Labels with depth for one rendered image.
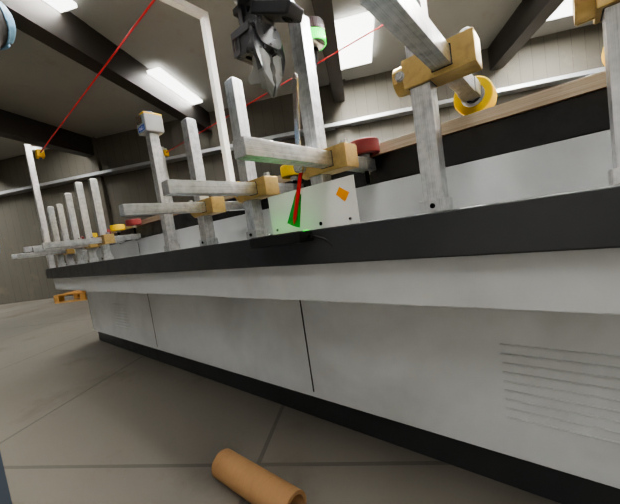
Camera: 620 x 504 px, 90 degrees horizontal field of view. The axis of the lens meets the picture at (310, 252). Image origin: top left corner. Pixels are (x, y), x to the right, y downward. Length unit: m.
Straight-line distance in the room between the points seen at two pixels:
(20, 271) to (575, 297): 10.06
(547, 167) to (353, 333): 0.65
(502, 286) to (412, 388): 0.48
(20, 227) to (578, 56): 11.76
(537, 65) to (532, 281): 6.69
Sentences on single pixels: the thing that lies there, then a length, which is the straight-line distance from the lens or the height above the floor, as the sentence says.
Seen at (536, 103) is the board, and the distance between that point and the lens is 0.80.
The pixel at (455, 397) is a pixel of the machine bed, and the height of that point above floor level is 0.22.
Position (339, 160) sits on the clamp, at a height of 0.84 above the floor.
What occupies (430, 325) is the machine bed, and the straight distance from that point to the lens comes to 0.89.
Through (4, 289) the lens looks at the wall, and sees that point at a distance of 10.58.
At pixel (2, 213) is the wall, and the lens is 10.33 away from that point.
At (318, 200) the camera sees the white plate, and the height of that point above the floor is 0.76.
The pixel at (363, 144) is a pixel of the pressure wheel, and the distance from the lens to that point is 0.82.
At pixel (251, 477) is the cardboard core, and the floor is 0.08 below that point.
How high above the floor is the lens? 0.70
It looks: 4 degrees down
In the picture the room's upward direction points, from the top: 8 degrees counter-clockwise
